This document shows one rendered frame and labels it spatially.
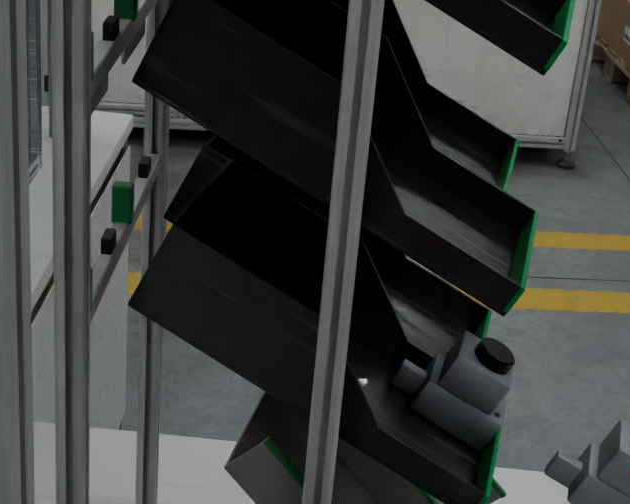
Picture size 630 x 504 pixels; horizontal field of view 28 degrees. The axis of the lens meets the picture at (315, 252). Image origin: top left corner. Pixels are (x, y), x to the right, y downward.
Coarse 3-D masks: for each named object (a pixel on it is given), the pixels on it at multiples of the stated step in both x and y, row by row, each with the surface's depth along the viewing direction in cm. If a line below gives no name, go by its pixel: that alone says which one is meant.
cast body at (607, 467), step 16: (624, 432) 90; (592, 448) 92; (608, 448) 90; (624, 448) 88; (560, 464) 91; (576, 464) 91; (592, 464) 90; (608, 464) 89; (624, 464) 88; (560, 480) 92; (576, 480) 91; (592, 480) 89; (608, 480) 89; (624, 480) 89; (576, 496) 90; (592, 496) 90; (608, 496) 90; (624, 496) 89
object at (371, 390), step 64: (256, 192) 94; (192, 256) 83; (256, 256) 97; (320, 256) 95; (192, 320) 85; (256, 320) 84; (384, 320) 96; (256, 384) 86; (384, 384) 94; (384, 448) 86; (448, 448) 92
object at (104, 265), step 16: (144, 0) 95; (144, 16) 95; (128, 32) 89; (96, 48) 83; (112, 48) 83; (96, 64) 80; (112, 64) 84; (96, 80) 79; (160, 160) 110; (144, 192) 103; (128, 224) 97; (112, 256) 91; (96, 272) 89; (112, 272) 91; (96, 288) 86; (96, 304) 86
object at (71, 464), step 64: (64, 0) 72; (384, 0) 71; (64, 64) 74; (64, 128) 75; (64, 192) 77; (64, 256) 79; (64, 320) 80; (320, 320) 80; (64, 384) 83; (320, 384) 81; (64, 448) 85; (320, 448) 84
